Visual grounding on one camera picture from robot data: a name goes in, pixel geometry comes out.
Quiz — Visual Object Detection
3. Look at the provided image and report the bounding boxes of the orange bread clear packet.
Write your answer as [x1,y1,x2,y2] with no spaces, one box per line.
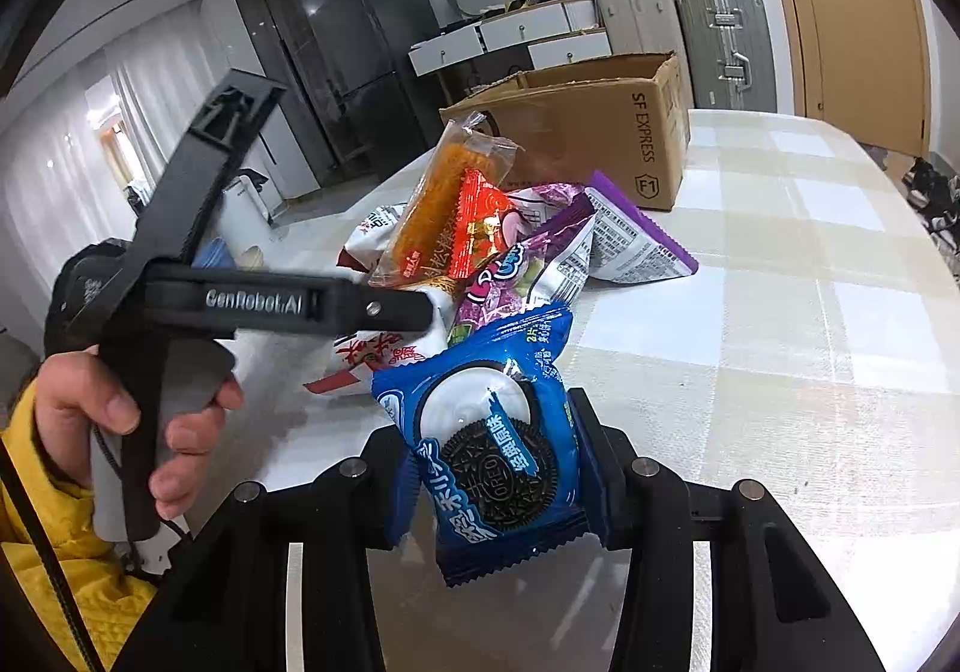
[370,112,519,287]

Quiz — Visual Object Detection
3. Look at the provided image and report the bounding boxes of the blue Oreo cookie packet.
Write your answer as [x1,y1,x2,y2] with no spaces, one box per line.
[371,303,587,587]

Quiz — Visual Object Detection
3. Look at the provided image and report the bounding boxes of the person's left hand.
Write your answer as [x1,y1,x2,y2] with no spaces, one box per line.
[32,347,246,521]

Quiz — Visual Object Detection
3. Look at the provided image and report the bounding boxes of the yellow jacket sleeve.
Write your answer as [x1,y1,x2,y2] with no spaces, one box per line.
[2,385,156,670]

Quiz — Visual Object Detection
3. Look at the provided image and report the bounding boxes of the white red snack bag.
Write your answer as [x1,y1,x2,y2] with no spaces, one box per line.
[302,277,464,397]

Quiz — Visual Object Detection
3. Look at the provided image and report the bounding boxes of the white red small packet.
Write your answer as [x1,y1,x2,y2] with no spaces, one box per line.
[337,202,405,274]

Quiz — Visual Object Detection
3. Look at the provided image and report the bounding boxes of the red chip packet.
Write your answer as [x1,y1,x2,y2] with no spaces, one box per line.
[449,168,532,280]

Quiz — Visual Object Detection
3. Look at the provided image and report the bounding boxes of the dark grey refrigerator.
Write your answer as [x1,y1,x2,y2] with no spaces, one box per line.
[301,0,443,179]

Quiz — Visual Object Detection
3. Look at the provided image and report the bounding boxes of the crumpled purple silver packet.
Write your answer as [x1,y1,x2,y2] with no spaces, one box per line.
[508,183,584,233]

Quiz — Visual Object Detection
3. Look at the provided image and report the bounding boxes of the purple candy bag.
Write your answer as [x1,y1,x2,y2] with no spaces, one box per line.
[449,172,700,346]

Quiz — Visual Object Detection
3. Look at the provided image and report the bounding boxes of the white drawer desk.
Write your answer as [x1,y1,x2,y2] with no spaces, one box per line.
[409,0,612,105]

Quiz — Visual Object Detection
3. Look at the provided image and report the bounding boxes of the brown SF cardboard box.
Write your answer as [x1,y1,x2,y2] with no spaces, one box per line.
[441,53,690,212]

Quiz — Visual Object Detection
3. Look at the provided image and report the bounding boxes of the silver hard suitcase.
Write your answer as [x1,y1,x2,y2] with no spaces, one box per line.
[677,0,778,113]

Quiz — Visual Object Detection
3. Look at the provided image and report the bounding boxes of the beige hard suitcase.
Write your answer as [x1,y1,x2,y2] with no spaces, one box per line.
[596,0,695,106]

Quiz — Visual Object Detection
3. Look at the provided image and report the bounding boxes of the wooden door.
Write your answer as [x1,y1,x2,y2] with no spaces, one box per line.
[781,0,929,157]

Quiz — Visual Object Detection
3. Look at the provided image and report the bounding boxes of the black cable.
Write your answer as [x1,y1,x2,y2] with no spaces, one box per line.
[0,444,189,672]

